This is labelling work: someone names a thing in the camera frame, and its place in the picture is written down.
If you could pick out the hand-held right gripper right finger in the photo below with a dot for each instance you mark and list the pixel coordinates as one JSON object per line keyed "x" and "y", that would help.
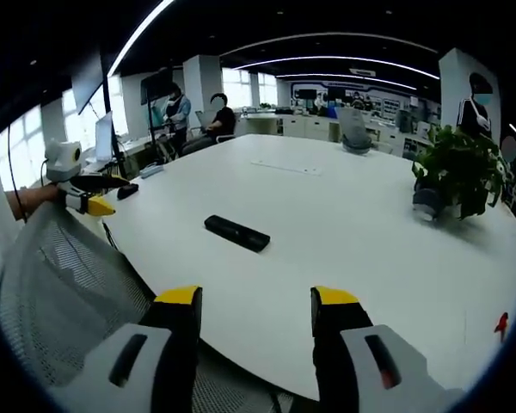
{"x": 352, "y": 344}

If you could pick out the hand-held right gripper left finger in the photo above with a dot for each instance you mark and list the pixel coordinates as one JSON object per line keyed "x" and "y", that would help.
{"x": 155, "y": 344}

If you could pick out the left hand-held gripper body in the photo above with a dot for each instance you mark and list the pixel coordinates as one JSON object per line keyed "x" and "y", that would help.
{"x": 63, "y": 162}

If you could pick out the black remote control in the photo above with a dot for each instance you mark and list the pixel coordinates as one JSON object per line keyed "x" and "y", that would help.
{"x": 236, "y": 232}

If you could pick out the small black case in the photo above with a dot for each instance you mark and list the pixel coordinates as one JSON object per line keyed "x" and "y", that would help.
{"x": 127, "y": 191}

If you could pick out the white computer monitor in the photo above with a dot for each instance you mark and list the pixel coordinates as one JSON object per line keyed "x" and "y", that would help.
{"x": 104, "y": 142}

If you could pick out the light blue power strip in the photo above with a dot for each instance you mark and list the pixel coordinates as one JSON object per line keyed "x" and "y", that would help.
{"x": 151, "y": 171}

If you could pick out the grey mesh office chair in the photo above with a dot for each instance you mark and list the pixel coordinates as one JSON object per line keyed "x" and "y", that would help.
{"x": 69, "y": 301}

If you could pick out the black monitor on stand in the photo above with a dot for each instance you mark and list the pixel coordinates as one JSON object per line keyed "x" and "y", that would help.
{"x": 156, "y": 86}

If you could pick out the small red figure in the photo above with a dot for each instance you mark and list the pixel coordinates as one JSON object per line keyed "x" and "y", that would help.
{"x": 501, "y": 327}

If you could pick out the green potted plant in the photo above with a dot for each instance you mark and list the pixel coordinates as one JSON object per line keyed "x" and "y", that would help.
{"x": 456, "y": 176}

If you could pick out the white office counter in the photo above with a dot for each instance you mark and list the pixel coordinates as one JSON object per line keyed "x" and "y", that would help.
{"x": 292, "y": 122}

